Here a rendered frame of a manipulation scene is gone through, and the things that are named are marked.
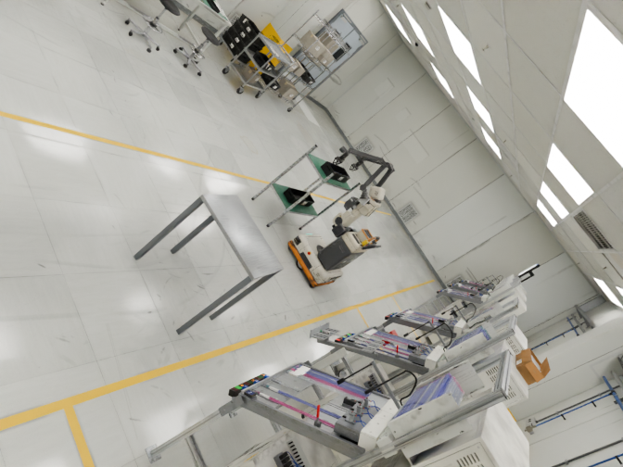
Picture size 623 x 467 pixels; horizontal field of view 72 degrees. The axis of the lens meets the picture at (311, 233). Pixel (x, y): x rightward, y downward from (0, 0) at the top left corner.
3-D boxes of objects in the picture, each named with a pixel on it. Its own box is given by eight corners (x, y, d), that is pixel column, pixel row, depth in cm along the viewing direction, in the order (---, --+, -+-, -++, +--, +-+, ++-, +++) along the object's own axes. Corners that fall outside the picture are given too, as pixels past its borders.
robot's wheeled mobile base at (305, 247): (332, 283, 588) (346, 273, 579) (311, 288, 531) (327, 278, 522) (307, 242, 605) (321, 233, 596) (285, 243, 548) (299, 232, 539)
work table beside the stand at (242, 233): (172, 249, 371) (236, 195, 343) (213, 319, 360) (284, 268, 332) (133, 256, 330) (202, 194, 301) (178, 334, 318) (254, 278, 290)
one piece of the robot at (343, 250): (335, 273, 581) (386, 239, 552) (318, 277, 532) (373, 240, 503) (323, 253, 590) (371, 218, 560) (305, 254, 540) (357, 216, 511)
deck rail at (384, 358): (341, 348, 357) (342, 341, 357) (342, 347, 359) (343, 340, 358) (426, 376, 325) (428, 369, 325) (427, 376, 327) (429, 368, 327)
